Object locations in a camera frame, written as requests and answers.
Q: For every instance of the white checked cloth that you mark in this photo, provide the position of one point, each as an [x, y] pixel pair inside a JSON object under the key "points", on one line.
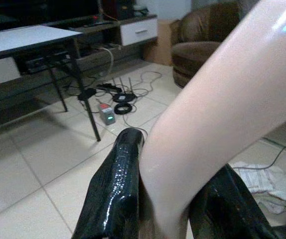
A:
{"points": [[265, 184]]}

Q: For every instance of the grey power unit green light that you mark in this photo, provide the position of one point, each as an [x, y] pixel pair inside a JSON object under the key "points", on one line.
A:
{"points": [[106, 114]]}

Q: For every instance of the dark wood tv cabinet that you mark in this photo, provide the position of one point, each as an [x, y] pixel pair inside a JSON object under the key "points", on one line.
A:
{"points": [[100, 49]]}

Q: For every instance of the black television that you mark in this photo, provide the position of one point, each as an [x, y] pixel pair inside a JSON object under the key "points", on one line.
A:
{"points": [[38, 11]]}

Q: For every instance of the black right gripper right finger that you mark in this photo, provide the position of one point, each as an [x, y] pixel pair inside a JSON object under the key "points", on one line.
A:
{"points": [[230, 209]]}

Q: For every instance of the cardboard box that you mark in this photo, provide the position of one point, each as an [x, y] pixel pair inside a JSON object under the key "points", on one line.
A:
{"points": [[161, 42]]}

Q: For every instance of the brown round armchair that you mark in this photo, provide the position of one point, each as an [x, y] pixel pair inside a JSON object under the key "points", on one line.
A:
{"points": [[195, 47]]}

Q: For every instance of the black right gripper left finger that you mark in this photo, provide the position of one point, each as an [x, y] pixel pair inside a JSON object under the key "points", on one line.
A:
{"points": [[115, 189]]}

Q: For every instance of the black wifi router with antennas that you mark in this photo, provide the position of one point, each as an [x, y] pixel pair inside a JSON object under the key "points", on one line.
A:
{"points": [[124, 95]]}

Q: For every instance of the white top black leg table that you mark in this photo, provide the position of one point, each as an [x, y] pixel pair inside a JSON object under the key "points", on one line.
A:
{"points": [[31, 39]]}

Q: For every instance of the black set-top box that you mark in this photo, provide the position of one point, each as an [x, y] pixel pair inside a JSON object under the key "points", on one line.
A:
{"points": [[45, 61]]}

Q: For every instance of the black power adapter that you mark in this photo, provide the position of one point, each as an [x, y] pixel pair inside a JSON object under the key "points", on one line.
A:
{"points": [[87, 93]]}

